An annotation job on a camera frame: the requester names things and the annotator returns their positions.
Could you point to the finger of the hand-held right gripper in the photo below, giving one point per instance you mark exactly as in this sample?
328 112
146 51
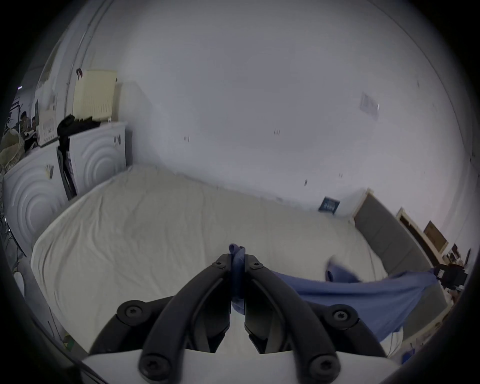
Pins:
452 275

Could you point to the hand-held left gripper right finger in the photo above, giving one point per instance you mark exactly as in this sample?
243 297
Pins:
273 300

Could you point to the blue shirt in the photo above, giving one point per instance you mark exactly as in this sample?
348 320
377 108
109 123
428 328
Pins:
356 300

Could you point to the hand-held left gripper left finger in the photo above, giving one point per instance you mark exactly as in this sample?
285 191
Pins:
195 300

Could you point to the group of people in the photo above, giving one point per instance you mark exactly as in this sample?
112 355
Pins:
27 125

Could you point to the cream slatted panel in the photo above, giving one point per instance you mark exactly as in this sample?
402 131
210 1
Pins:
93 93

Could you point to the white washing machine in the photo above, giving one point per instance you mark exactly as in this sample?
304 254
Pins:
33 195
95 157

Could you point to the grey padded headboard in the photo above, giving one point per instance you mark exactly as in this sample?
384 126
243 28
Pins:
390 240

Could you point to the bed with beige sheet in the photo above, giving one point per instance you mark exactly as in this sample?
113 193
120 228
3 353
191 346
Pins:
150 232

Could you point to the wooden framed board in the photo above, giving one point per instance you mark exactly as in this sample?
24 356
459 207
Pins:
420 230

